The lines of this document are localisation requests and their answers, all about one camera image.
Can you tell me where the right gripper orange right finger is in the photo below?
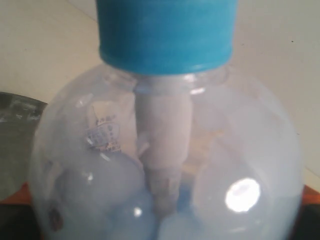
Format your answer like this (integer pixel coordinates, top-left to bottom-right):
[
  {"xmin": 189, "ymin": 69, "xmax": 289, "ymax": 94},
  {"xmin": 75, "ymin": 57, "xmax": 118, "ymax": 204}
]
[{"xmin": 301, "ymin": 185, "xmax": 320, "ymax": 240}]

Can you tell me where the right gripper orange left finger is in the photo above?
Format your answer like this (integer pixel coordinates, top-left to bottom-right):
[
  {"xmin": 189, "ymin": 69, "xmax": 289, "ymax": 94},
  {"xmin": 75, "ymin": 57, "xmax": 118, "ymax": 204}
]
[{"xmin": 0, "ymin": 182, "xmax": 42, "ymax": 240}]

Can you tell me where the blue soap pump bottle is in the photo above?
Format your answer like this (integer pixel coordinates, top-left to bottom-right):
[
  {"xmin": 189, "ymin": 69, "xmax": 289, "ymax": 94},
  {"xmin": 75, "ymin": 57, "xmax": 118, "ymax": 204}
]
[{"xmin": 28, "ymin": 0, "xmax": 304, "ymax": 240}]

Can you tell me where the round steel plate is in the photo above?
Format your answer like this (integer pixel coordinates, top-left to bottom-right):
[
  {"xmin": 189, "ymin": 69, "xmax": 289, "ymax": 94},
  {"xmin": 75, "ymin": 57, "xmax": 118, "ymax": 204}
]
[{"xmin": 0, "ymin": 92, "xmax": 47, "ymax": 200}]

